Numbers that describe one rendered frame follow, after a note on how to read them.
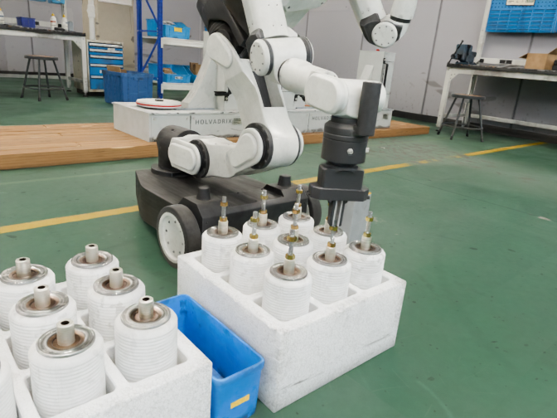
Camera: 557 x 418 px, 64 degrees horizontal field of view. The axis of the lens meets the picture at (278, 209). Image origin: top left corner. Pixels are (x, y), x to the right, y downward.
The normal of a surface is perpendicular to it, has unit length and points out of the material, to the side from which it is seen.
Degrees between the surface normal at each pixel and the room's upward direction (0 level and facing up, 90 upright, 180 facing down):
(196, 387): 90
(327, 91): 90
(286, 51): 72
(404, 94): 90
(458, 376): 0
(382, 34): 108
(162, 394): 90
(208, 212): 45
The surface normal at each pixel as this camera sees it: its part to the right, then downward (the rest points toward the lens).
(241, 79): -0.60, 0.55
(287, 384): 0.64, 0.29
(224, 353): -0.75, 0.11
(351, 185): 0.12, 0.33
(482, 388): 0.08, -0.94
